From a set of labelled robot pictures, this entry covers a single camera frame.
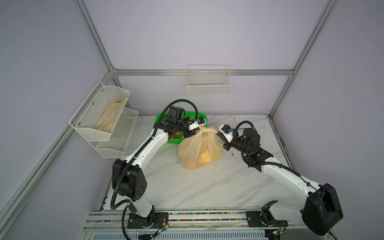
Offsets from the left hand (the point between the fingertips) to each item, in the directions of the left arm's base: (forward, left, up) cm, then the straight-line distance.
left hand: (196, 126), depth 81 cm
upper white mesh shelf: (+1, +53, +5) cm, 54 cm away
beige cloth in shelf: (+4, +47, +5) cm, 47 cm away
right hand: (-5, -11, +2) cm, 12 cm away
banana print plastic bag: (-9, -2, -8) cm, 13 cm away
